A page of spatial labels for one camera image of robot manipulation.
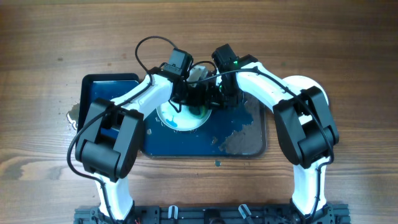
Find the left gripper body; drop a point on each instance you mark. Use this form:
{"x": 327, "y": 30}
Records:
{"x": 188, "y": 97}

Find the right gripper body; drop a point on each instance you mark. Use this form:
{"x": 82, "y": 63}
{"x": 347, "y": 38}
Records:
{"x": 214, "y": 98}

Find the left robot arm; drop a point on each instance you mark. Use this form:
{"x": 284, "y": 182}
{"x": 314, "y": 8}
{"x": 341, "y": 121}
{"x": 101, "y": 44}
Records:
{"x": 108, "y": 143}

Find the white plate top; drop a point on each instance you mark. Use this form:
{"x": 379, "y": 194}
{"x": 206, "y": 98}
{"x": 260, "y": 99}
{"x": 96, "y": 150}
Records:
{"x": 179, "y": 118}

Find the small blue water tray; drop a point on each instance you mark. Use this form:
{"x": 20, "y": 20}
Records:
{"x": 105, "y": 86}

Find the white plate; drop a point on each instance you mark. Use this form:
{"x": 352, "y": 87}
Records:
{"x": 301, "y": 82}
{"x": 179, "y": 118}

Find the green yellow sponge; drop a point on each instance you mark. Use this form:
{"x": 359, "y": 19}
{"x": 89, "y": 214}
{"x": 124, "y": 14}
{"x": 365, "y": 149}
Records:
{"x": 199, "y": 111}

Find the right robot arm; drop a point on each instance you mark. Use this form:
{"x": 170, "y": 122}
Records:
{"x": 305, "y": 129}

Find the large dark serving tray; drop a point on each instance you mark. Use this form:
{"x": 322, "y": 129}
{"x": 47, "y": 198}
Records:
{"x": 236, "y": 133}

